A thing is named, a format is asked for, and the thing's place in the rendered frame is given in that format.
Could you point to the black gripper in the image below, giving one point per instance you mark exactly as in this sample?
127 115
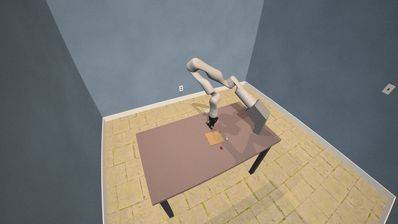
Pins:
212 121

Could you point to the tan square mat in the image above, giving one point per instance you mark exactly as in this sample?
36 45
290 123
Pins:
214 137

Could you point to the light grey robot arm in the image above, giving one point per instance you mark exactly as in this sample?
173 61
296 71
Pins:
195 64

